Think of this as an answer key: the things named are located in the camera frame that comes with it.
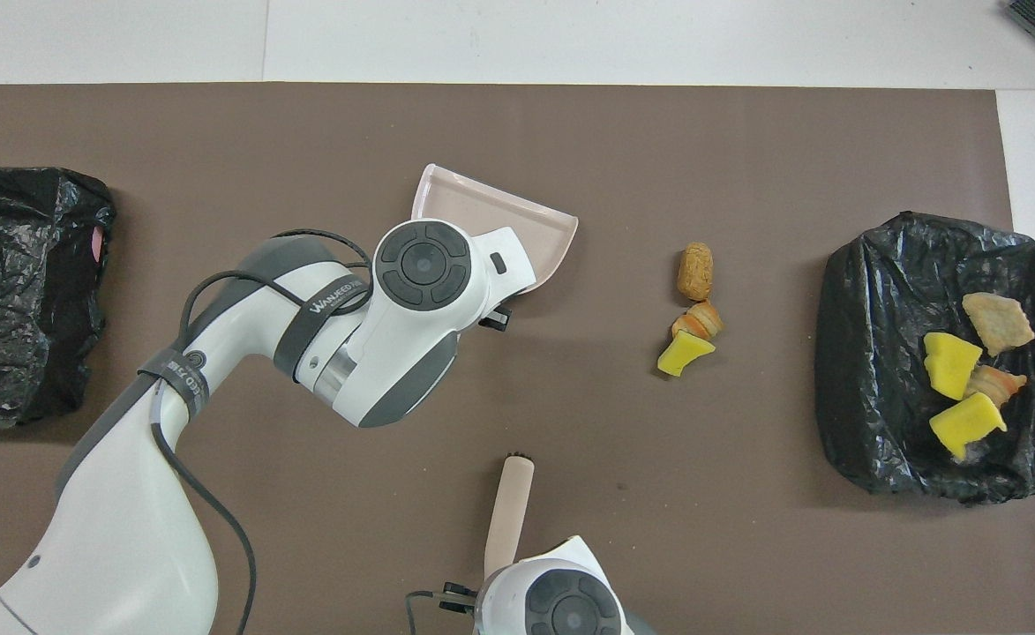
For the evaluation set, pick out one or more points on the black bag lined bin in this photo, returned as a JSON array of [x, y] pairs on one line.
[[879, 353]]

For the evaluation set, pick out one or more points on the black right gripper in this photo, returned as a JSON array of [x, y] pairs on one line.
[[462, 600]]

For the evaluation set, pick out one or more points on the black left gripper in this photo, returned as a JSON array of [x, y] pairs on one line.
[[496, 317]]

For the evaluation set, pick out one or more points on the black bag bin pink spot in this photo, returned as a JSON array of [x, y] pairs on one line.
[[14, 291]]

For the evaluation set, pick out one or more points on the beige plastic dustpan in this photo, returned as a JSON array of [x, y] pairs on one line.
[[482, 207]]

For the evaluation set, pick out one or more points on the brown table mat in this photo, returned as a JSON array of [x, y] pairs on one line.
[[517, 123]]

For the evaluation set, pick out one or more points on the long toy bread roll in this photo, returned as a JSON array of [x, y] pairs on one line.
[[695, 272]]

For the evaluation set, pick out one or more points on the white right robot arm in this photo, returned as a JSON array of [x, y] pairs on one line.
[[552, 560]]

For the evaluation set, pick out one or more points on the small toy croissant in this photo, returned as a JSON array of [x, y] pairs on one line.
[[701, 320]]

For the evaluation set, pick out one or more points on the yellow sponge piece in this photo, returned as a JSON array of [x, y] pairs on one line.
[[967, 423], [685, 354], [951, 366]]

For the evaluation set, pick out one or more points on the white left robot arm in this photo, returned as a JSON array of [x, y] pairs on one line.
[[129, 529]]

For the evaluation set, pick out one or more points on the beige hand brush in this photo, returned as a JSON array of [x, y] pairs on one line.
[[510, 511]]

